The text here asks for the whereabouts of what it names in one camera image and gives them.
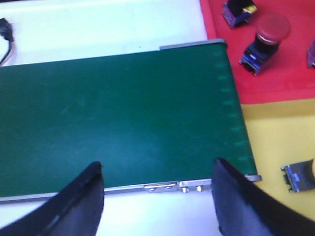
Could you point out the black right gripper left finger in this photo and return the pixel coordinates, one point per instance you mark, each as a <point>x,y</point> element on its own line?
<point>75,211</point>

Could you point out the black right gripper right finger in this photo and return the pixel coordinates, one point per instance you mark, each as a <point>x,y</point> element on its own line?
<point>243,209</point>

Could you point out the yellow mushroom push button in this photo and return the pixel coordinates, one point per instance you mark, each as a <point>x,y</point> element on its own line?
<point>300,176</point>

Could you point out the red mushroom push button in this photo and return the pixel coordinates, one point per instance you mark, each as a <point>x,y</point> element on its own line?
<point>238,12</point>
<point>271,30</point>

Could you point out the yellow plate mat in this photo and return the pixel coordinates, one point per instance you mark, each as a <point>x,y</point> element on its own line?
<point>282,133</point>

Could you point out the green conveyor belt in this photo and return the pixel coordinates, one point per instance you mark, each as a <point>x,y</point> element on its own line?
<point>148,117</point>

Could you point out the red plate mat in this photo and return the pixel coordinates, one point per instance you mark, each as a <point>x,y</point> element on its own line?
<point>285,75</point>

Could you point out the aluminium conveyor front rail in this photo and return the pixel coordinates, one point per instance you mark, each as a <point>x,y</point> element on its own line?
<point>183,186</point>

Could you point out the aluminium conveyor rail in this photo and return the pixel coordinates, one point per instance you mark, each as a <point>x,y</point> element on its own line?
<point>198,43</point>
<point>183,186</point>

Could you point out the aluminium conveyor rear rail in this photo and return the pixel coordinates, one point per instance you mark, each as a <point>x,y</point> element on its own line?
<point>198,43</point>

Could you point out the purple switch block base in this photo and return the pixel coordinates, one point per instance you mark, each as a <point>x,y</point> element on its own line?
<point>311,55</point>

